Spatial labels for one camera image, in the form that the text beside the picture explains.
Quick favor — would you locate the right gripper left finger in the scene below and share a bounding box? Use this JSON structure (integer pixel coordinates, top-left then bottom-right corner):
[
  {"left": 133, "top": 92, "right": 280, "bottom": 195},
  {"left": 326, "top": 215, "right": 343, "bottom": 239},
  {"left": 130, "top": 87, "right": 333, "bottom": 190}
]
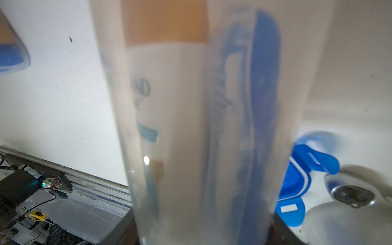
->
[{"left": 99, "top": 209, "right": 139, "bottom": 245}]

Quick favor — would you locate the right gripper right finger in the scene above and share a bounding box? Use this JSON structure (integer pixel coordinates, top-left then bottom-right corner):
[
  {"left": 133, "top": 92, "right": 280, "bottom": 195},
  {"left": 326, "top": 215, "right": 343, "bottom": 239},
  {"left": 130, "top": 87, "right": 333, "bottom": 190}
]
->
[{"left": 267, "top": 213, "right": 304, "bottom": 245}]

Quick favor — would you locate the blue lid of cup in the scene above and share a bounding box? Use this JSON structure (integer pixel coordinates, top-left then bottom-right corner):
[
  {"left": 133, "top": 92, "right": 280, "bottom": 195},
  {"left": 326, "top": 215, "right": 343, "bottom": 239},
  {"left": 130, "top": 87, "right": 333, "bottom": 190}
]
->
[{"left": 275, "top": 145, "right": 340, "bottom": 227}]

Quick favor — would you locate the clear toiletry cup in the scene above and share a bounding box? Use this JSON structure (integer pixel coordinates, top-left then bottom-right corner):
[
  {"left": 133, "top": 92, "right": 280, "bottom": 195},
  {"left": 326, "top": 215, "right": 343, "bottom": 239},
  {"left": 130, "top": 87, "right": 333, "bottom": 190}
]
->
[
  {"left": 89, "top": 1, "right": 335, "bottom": 245},
  {"left": 1, "top": 12, "right": 31, "bottom": 75}
]

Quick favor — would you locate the aluminium front rail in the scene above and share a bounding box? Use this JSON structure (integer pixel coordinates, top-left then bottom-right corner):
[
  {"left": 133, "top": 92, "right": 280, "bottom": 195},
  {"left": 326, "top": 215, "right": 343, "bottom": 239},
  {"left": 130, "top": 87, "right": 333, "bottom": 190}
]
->
[{"left": 1, "top": 146, "right": 132, "bottom": 207}]

